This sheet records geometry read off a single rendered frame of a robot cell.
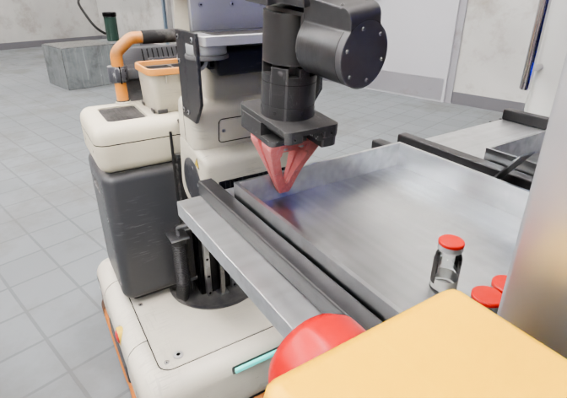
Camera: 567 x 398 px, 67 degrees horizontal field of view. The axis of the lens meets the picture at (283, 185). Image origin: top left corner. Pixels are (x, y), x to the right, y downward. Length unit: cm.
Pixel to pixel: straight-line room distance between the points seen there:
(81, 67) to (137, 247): 461
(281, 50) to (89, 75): 539
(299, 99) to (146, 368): 88
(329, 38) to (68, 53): 536
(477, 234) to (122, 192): 89
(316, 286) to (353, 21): 21
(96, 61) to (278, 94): 539
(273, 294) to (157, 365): 82
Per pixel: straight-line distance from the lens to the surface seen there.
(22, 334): 185
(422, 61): 494
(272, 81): 44
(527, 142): 73
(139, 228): 122
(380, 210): 51
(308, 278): 36
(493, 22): 469
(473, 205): 55
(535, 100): 130
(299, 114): 45
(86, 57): 575
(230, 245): 44
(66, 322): 183
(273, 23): 43
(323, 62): 38
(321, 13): 39
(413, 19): 497
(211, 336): 121
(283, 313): 36
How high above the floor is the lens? 112
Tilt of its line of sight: 25 degrees down
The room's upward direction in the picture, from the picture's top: straight up
